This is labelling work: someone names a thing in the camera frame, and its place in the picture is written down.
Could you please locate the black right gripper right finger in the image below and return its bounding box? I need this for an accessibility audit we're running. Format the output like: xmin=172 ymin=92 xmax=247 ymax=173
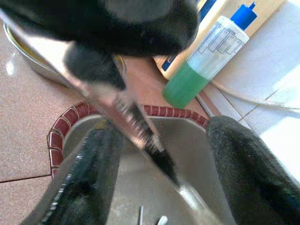
xmin=206 ymin=114 xmax=300 ymax=225

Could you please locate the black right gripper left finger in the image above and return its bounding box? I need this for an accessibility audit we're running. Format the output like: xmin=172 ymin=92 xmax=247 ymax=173
xmin=41 ymin=119 xmax=125 ymax=225

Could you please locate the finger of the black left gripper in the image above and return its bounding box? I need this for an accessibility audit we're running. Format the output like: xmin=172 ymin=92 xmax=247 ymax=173
xmin=64 ymin=43 xmax=127 ymax=91
xmin=0 ymin=0 xmax=200 ymax=58

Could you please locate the long silver utensil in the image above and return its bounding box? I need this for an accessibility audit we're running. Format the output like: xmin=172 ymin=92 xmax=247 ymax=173
xmin=0 ymin=9 xmax=225 ymax=225

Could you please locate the stainless steel bowl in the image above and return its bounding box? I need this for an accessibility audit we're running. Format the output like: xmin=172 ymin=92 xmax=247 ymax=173
xmin=3 ymin=21 xmax=128 ymax=89

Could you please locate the stainless steel sink basin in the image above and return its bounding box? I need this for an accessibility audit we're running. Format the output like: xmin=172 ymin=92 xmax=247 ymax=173
xmin=21 ymin=114 xmax=235 ymax=225

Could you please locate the white counter pipe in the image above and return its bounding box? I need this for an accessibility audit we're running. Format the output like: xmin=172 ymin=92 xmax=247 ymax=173
xmin=195 ymin=93 xmax=215 ymax=118

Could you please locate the green soap bottle blue cap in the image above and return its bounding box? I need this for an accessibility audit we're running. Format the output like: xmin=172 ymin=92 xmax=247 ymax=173
xmin=161 ymin=1 xmax=258 ymax=110

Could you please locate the white hose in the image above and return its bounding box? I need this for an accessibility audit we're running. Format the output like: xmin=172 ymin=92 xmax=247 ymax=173
xmin=210 ymin=78 xmax=300 ymax=111

